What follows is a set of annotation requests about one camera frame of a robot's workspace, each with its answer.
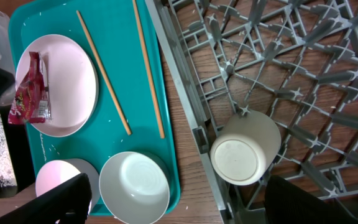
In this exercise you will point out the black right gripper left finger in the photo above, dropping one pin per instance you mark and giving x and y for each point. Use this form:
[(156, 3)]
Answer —
[(67, 203)]

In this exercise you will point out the wooden chopstick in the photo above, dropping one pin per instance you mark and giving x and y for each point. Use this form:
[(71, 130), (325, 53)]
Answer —
[(104, 74), (148, 70)]

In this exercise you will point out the grey-white bowl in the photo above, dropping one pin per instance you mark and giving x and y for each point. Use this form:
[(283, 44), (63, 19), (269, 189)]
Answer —
[(134, 187)]

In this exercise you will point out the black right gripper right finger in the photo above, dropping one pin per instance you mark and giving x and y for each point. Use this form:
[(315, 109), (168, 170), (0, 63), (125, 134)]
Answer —
[(286, 203)]

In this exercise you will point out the pink bowl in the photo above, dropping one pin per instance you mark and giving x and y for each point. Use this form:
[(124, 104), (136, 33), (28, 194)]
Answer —
[(56, 172)]

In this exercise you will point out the right wooden chopstick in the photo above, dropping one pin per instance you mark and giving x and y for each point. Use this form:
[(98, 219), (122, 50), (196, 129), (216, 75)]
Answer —
[(148, 70)]

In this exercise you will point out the teal plastic tray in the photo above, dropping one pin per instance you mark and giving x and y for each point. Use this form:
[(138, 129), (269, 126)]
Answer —
[(113, 28)]

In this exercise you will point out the left wooden chopstick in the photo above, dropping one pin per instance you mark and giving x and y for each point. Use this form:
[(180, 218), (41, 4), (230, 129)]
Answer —
[(104, 74)]

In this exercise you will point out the black tray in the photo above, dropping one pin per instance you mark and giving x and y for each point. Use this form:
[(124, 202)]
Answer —
[(16, 167)]

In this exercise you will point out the cream plastic cup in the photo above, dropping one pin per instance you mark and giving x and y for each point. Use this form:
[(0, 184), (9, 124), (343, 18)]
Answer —
[(246, 147)]

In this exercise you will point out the red snack wrapper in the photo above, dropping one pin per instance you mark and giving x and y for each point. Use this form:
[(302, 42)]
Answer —
[(32, 99)]

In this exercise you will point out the pink round plate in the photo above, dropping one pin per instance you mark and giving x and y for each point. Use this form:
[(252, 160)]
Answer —
[(72, 81)]

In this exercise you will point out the grey dishwasher rack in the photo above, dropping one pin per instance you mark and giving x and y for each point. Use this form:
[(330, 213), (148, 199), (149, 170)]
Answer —
[(295, 61)]

